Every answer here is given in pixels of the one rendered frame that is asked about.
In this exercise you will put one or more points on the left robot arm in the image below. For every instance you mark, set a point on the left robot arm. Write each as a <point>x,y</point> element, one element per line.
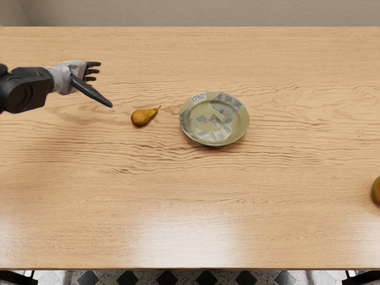
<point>23,89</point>

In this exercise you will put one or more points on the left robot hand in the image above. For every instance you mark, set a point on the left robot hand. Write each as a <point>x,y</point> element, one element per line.
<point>66,77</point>

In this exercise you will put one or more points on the olive plate with blue pattern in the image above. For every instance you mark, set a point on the olive plate with blue pattern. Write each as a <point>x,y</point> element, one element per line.
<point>213,118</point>

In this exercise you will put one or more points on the orange-brown pear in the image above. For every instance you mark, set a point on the orange-brown pear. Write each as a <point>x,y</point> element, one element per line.
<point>141,116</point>

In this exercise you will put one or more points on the round orange-green fruit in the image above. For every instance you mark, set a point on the round orange-green fruit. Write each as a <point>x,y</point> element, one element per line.
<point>376,190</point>

